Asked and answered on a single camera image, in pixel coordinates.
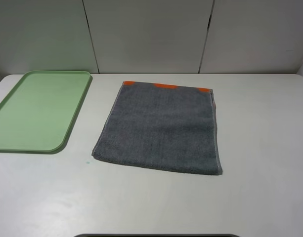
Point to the grey towel with orange patches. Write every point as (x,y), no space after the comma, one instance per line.
(162,127)

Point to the light green plastic tray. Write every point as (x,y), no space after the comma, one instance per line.
(38,114)

